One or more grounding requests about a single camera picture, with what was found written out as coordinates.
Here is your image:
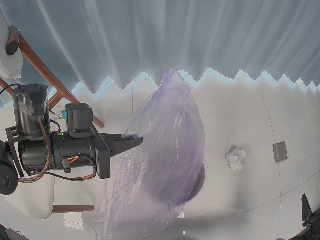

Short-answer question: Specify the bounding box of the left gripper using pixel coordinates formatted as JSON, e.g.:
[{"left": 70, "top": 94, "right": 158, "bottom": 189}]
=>
[{"left": 19, "top": 132, "right": 143, "bottom": 180}]

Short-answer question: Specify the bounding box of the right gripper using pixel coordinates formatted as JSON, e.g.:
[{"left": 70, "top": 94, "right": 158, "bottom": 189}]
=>
[{"left": 301, "top": 193, "right": 320, "bottom": 231}]

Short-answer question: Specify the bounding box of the purple plastic bag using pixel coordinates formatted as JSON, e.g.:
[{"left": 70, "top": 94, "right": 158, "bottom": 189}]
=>
[{"left": 91, "top": 68, "right": 206, "bottom": 240}]

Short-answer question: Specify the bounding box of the white trash bin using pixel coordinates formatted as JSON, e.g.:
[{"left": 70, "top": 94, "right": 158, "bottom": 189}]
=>
[{"left": 185, "top": 156, "right": 208, "bottom": 205}]

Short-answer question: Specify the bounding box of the crumpled white paper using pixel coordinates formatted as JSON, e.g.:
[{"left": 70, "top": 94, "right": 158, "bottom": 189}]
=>
[{"left": 226, "top": 147, "right": 247, "bottom": 171}]

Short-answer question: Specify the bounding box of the white cushioned wooden chair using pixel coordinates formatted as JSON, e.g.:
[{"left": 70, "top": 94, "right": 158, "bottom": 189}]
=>
[{"left": 0, "top": 8, "right": 105, "bottom": 220}]

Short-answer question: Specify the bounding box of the white curtain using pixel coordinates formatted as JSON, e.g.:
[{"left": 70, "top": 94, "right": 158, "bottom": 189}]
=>
[{"left": 0, "top": 0, "right": 320, "bottom": 111}]

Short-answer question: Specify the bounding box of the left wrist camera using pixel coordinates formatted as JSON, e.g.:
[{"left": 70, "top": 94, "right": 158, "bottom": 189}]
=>
[{"left": 59, "top": 103, "right": 101, "bottom": 139}]

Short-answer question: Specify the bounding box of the black cable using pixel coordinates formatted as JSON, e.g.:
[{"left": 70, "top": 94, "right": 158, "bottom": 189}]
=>
[{"left": 0, "top": 83, "right": 20, "bottom": 95}]

